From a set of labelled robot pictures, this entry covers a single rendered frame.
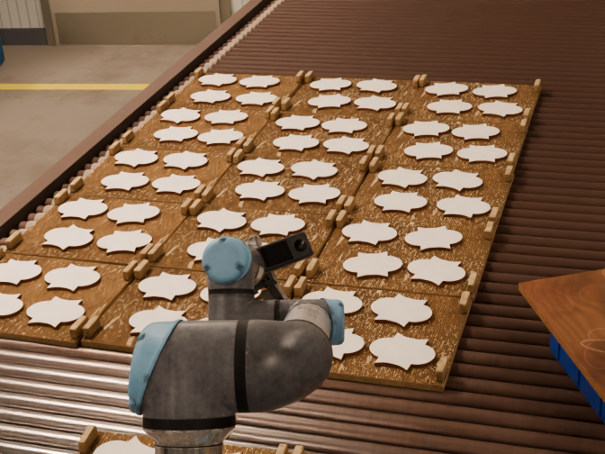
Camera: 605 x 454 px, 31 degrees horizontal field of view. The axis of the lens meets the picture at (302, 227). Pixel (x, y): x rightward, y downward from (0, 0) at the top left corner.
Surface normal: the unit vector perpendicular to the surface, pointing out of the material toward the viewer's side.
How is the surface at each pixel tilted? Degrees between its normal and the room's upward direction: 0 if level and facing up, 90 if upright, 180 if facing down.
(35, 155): 0
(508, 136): 0
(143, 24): 90
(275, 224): 0
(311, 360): 70
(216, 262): 55
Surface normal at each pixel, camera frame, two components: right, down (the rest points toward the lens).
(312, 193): -0.07, -0.89
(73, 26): -0.18, 0.46
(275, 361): 0.36, -0.22
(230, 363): -0.06, -0.18
